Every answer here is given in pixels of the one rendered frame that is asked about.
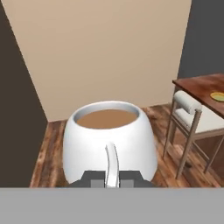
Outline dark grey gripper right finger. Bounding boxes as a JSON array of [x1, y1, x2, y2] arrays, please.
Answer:
[[119, 171, 155, 188]]

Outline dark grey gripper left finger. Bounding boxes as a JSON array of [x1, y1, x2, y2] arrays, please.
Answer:
[[68, 171, 106, 188]]

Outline white cup of tea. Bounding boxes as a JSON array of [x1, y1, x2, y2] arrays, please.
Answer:
[[62, 100, 158, 188]]

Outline brown wooden dining table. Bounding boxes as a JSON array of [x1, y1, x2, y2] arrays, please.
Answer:
[[171, 73, 224, 119]]

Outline yellow green saucer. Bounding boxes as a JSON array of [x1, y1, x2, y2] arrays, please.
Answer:
[[210, 91, 224, 102]]

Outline white cushioned wooden chair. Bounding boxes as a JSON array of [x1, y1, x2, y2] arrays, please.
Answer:
[[162, 89, 224, 180]]

